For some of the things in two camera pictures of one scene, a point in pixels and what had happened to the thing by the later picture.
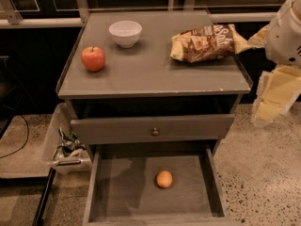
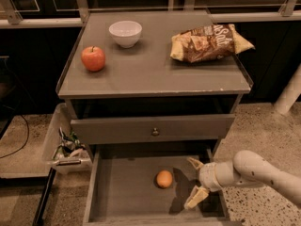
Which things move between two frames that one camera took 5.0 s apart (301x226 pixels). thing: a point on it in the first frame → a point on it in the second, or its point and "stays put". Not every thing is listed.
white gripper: (284, 38) → (207, 176)
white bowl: (125, 33) stays put
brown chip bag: (210, 42) stays put
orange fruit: (164, 179) stays put
